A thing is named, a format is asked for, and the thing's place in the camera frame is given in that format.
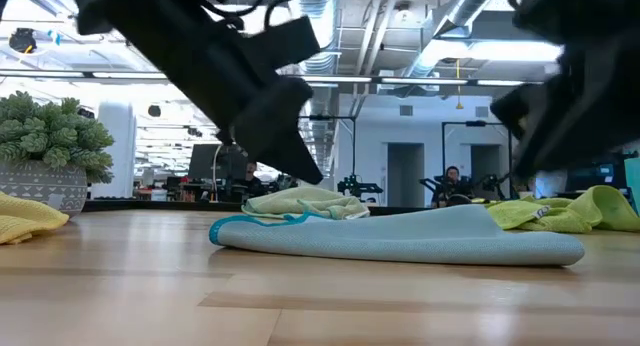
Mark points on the black overhead camera unit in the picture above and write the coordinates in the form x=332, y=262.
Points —
x=22, y=40

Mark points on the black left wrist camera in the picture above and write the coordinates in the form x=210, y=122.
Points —
x=285, y=42

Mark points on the person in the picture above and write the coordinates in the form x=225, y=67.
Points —
x=252, y=178
x=452, y=175

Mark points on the black background robot arm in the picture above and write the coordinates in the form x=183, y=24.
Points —
x=430, y=183
x=355, y=186

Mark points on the smooth silver ventilation duct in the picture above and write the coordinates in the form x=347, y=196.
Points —
x=470, y=3

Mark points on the yellow hanging pendant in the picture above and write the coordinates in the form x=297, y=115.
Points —
x=458, y=105

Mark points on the pale green microfiber towel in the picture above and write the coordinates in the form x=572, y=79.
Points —
x=300, y=201

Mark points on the artificial succulent in patterned pot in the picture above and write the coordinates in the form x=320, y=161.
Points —
x=45, y=136

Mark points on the light blue microfiber towel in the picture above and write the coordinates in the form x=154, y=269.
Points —
x=400, y=241

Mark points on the black computer monitor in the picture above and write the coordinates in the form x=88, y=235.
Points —
x=590, y=178
x=202, y=161

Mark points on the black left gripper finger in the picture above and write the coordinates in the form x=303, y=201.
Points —
x=275, y=121

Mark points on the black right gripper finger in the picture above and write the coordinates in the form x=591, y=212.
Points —
x=540, y=116

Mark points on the yellow microfiber towel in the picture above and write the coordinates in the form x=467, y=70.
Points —
x=25, y=218

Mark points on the corrugated silver ventilation duct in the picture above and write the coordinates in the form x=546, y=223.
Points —
x=325, y=61

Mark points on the lime green microfiber towel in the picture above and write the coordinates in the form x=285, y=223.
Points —
x=560, y=218

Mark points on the black aluminium table frame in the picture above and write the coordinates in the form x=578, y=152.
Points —
x=150, y=205

